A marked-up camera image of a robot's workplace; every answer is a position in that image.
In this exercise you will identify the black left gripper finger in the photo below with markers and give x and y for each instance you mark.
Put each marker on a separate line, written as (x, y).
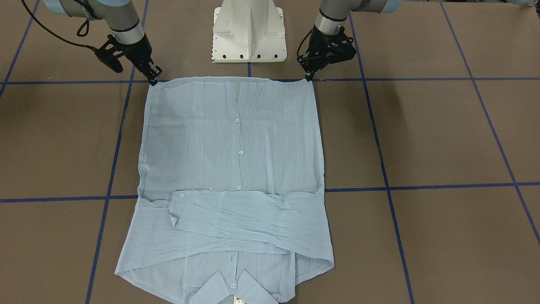
(310, 75)

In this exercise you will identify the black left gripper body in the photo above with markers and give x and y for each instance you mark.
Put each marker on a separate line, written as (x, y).
(317, 45)

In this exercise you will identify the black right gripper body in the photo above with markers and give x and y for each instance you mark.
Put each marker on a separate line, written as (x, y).
(137, 51)

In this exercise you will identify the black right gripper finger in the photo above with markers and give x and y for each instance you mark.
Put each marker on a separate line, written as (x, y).
(149, 74)
(155, 72)

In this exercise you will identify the light blue button-up shirt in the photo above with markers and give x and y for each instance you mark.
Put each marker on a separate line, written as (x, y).
(231, 193)

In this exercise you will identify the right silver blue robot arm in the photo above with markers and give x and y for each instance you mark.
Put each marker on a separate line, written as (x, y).
(127, 39)

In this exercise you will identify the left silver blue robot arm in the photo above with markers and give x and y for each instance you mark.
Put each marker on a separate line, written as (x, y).
(336, 12)

